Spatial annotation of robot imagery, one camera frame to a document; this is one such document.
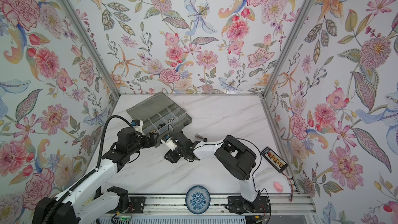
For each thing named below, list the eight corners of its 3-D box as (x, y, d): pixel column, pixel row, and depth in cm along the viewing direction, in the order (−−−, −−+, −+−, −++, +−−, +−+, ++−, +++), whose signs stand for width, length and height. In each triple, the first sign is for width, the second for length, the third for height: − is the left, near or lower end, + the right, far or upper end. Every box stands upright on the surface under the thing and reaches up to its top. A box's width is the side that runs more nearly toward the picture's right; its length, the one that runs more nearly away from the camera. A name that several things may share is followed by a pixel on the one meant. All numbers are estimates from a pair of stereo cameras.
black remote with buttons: (280, 172, 86) (282, 171, 84) (260, 153, 93) (261, 151, 91) (287, 166, 89) (289, 164, 87) (267, 147, 96) (268, 145, 94)
